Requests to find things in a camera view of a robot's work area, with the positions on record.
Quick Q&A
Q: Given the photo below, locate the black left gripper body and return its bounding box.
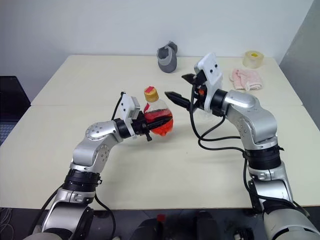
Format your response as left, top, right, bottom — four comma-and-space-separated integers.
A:
131, 112, 154, 144

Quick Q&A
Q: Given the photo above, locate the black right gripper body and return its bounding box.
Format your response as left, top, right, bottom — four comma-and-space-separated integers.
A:
188, 70, 208, 111

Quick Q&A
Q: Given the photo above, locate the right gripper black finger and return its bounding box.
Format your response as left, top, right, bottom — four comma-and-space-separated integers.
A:
164, 90, 191, 110
181, 72, 199, 85

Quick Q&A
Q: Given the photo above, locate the clear bottle with orange drink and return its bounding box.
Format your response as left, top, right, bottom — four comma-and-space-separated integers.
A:
142, 85, 175, 138

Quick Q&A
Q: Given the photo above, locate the clear wine glass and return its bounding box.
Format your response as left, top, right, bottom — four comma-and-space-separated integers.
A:
196, 109, 216, 124

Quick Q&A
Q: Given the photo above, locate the grey crumpled cloth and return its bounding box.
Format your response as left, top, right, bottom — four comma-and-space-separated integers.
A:
156, 40, 179, 74

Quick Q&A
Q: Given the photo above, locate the pink folded cloth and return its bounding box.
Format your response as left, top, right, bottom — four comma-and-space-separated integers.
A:
229, 68, 265, 92

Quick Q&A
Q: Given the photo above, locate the clear tape roll yellow core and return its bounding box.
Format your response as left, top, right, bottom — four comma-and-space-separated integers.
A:
242, 49, 265, 69

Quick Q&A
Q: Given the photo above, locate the dark rounded shape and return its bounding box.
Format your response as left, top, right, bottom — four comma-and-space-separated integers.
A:
136, 216, 177, 240

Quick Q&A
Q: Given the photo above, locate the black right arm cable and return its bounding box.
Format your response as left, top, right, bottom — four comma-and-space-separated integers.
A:
188, 82, 258, 221

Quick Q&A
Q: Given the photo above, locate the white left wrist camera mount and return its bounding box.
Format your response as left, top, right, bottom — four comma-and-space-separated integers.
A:
118, 92, 142, 139

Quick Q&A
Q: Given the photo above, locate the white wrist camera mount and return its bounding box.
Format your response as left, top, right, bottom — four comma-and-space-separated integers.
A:
193, 52, 224, 113
118, 92, 142, 139

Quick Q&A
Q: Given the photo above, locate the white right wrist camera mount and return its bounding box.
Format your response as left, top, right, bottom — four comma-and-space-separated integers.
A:
193, 52, 224, 113

